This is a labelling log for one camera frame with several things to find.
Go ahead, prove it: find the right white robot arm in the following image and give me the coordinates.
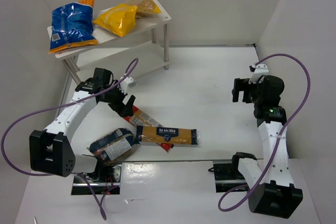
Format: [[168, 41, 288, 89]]
[[232, 75, 303, 219]]

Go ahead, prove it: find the la sicilia spaghetti pack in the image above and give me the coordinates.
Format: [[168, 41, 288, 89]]
[[135, 126, 198, 146]]

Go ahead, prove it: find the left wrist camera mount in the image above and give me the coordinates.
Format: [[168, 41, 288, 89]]
[[117, 77, 137, 94]]

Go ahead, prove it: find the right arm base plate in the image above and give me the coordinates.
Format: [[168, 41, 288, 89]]
[[208, 163, 246, 193]]

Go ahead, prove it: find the yellow pasta bag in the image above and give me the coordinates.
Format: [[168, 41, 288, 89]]
[[93, 4, 138, 37]]

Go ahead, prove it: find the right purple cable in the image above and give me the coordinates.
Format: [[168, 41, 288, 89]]
[[217, 54, 311, 212]]

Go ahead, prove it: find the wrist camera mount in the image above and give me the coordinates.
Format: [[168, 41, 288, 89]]
[[248, 64, 269, 84], [117, 77, 137, 94]]

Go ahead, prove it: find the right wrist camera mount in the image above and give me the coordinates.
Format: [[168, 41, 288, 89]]
[[248, 64, 269, 84]]

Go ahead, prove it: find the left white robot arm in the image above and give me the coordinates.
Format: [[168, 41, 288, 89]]
[[29, 68, 135, 177]]

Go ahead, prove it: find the red spaghetti pack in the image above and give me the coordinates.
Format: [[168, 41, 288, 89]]
[[122, 104, 175, 153]]

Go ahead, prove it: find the clear beige pasta bag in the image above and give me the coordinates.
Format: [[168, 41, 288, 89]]
[[124, 0, 161, 18]]

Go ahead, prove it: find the dark blue pasta bag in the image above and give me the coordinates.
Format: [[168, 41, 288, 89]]
[[87, 128, 140, 166]]

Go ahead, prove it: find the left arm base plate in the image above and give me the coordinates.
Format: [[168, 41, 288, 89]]
[[71, 164, 122, 196]]

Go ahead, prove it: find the white two-tier shelf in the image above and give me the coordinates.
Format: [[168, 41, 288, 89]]
[[55, 0, 171, 83]]

